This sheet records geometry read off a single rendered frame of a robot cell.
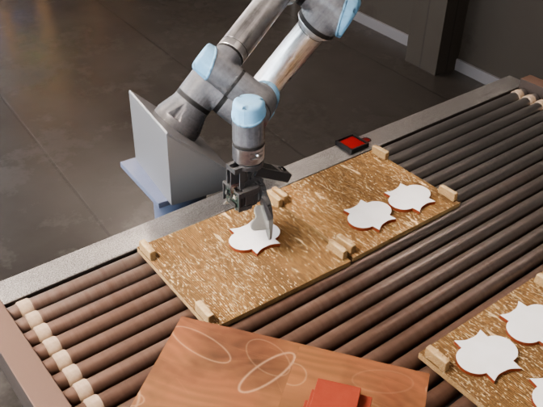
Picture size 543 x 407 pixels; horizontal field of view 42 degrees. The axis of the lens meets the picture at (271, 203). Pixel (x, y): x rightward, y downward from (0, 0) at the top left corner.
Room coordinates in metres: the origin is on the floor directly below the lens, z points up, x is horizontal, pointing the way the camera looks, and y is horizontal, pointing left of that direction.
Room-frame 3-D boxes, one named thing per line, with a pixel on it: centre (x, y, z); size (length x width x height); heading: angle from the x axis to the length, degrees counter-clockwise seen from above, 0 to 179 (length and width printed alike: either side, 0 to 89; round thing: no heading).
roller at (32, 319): (1.72, -0.20, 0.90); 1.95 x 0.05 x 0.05; 129
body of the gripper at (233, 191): (1.40, 0.06, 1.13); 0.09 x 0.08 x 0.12; 127
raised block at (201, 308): (1.13, 0.14, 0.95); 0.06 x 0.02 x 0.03; 37
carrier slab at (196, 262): (1.36, 0.07, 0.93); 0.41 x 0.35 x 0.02; 127
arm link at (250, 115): (1.41, 0.06, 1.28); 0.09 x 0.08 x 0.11; 166
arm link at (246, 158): (1.40, 0.06, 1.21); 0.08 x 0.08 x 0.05
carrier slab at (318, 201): (1.62, -0.26, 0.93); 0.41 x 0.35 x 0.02; 129
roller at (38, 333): (1.69, -0.23, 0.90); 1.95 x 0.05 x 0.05; 129
